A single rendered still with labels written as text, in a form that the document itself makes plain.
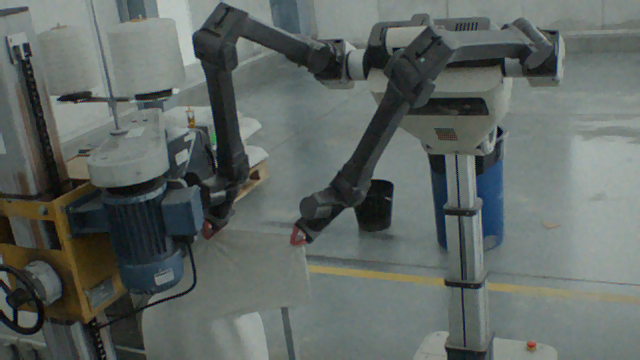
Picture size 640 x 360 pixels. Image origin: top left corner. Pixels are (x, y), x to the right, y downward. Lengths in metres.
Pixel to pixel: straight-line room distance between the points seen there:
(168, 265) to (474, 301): 1.13
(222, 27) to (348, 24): 8.85
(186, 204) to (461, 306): 1.15
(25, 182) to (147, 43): 0.42
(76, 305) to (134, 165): 0.40
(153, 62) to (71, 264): 0.50
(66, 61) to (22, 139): 0.26
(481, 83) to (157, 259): 0.95
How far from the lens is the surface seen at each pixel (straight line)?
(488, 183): 4.01
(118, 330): 3.00
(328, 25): 10.61
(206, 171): 2.12
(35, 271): 1.76
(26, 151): 1.70
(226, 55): 1.64
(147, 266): 1.67
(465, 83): 1.96
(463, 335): 2.51
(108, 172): 1.59
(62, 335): 1.89
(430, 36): 1.49
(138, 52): 1.66
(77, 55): 1.85
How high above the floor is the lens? 1.83
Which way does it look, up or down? 19 degrees down
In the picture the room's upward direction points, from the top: 7 degrees counter-clockwise
